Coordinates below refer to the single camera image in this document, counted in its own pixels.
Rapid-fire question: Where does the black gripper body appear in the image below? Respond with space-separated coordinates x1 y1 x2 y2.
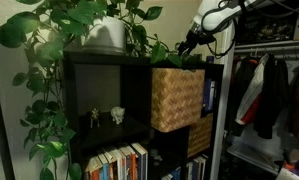
185 28 217 48

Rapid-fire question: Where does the tall woven bamboo basket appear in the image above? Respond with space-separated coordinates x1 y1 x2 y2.
151 67 206 133

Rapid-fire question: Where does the white closet rod shelf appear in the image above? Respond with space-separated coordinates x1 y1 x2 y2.
234 41 299 58

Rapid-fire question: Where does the short woven bamboo basket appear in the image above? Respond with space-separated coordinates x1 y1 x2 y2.
187 113 214 158

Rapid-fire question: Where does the black cube shelf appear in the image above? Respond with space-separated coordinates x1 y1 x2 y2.
62 49 225 180

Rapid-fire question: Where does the blue book white title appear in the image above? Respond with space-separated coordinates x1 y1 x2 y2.
203 79 213 113

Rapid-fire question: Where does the dark patterned storage box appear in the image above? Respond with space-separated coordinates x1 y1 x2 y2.
237 8 298 46

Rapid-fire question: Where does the white red hanging jacket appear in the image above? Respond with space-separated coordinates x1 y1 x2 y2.
234 53 271 127

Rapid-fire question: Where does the white plant pot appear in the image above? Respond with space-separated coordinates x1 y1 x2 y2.
80 16 127 56

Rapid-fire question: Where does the white elephant figurine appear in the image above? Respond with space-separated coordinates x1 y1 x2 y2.
110 106 126 125

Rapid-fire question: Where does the black hanging garment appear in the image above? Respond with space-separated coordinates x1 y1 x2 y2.
253 54 291 140

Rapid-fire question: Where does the brass robot figurine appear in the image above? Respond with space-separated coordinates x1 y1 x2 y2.
89 108 101 129

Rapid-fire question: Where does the green pothos plant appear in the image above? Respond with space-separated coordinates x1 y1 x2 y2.
0 0 203 180

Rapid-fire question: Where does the white thin book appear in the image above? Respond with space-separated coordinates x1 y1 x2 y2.
196 155 207 180
186 159 198 180

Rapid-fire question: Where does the row of books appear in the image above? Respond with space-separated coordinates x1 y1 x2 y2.
131 142 149 180

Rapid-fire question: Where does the thin blue book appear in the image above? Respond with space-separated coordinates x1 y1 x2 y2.
170 166 182 180

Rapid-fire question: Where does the orange spine book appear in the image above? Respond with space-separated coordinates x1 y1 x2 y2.
120 144 139 180

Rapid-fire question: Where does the white spine book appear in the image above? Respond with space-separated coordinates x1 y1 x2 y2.
110 146 127 180

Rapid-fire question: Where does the blue spine paperback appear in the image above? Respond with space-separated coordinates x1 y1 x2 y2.
97 151 111 180

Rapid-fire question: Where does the red spine book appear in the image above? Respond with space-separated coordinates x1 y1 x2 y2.
87 156 102 180

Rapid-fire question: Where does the black slanted bar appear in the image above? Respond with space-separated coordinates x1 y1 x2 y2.
0 49 16 180

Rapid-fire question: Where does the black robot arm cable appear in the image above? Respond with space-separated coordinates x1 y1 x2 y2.
198 0 299 60

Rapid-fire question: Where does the white door frame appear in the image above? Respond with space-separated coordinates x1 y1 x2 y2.
209 23 237 180

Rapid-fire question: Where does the white wire rack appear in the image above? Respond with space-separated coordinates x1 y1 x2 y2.
226 142 281 176

